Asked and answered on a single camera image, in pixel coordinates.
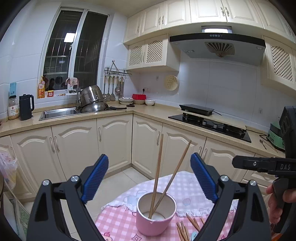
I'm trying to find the round bamboo steamer tray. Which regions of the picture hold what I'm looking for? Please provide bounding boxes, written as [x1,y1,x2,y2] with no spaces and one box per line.
[164,75,179,91]

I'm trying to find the orange dish soap bottle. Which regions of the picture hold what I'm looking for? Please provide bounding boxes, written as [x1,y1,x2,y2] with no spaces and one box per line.
[38,76,46,98]

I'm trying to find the white metal shelf rack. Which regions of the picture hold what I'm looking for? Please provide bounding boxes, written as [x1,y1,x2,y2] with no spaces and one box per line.
[1,183,30,240]

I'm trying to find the wooden chopstick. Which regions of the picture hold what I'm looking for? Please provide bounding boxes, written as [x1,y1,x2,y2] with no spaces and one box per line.
[148,134,164,219]
[186,214,201,232]
[176,222,185,241]
[151,140,192,216]
[180,221,190,241]

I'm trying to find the cream cabinets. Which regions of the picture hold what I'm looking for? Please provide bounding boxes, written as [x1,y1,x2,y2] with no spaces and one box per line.
[124,1,295,96]
[1,114,279,200]

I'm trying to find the light blue ceramic knife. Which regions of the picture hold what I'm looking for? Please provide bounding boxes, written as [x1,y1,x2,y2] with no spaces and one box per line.
[190,231,198,241]

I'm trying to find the stainless steel stock pot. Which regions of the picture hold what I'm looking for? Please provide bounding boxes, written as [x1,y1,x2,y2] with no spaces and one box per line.
[78,85,104,107]

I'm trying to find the black electric kettle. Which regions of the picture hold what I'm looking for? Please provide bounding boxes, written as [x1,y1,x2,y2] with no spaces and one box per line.
[19,94,35,121]

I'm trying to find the glass jar with grains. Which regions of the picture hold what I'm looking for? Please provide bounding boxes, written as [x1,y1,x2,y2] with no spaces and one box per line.
[8,95,20,120]

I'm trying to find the cream upper cabinets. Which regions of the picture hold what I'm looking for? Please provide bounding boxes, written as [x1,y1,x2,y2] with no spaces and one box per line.
[124,1,295,96]

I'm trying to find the wall utensil hanging rack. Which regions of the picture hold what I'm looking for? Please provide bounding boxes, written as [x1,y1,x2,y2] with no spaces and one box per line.
[103,60,132,101]

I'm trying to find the light blue box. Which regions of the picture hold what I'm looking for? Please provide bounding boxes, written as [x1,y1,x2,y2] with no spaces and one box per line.
[9,82,16,97]

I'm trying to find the black gas stove top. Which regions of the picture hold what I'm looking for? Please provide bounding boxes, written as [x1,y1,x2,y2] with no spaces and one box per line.
[169,113,251,143]

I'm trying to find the cream lower cabinets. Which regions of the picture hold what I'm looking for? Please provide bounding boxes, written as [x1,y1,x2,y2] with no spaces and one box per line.
[1,114,279,200]

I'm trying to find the stainless steel wok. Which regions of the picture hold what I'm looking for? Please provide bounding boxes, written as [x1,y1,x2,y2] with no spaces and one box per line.
[80,101,127,113]

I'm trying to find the red container on counter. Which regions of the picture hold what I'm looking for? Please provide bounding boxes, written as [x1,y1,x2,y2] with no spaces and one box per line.
[132,94,147,100]

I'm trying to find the stainless steel sink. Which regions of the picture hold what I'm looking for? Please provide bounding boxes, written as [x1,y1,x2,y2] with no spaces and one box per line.
[39,108,80,121]

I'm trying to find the small red jar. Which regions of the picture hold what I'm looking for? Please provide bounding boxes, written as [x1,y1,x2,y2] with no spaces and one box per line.
[47,90,54,97]

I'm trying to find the white bowl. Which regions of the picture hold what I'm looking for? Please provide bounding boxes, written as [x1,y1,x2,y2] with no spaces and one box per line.
[145,99,155,106]

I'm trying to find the green electric cooker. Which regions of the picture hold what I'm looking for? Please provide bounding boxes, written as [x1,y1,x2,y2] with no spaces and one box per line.
[267,121,285,152]

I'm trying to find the pink checkered tablecloth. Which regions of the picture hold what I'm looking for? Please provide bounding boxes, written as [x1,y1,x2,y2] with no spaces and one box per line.
[95,206,198,240]

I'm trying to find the pink utensil holder cup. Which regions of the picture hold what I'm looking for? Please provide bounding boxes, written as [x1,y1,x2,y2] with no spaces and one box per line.
[135,192,177,237]

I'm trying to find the black range hood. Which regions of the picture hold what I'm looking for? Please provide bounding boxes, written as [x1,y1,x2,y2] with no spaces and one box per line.
[170,32,266,66]

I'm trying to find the white plastic bag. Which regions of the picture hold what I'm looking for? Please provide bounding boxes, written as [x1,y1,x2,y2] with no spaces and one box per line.
[0,152,18,190]

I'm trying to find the white checkered fringed cloth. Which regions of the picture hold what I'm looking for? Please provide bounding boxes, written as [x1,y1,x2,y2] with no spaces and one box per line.
[101,171,214,217]

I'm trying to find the person's right hand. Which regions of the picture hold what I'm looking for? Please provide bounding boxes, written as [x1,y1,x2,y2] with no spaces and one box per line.
[265,185,289,225]

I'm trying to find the dark window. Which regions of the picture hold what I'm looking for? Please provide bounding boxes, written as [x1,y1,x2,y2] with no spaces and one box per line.
[42,9,108,91]

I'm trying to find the black induction cooker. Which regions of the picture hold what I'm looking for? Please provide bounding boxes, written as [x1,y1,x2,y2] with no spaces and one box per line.
[180,104,214,116]

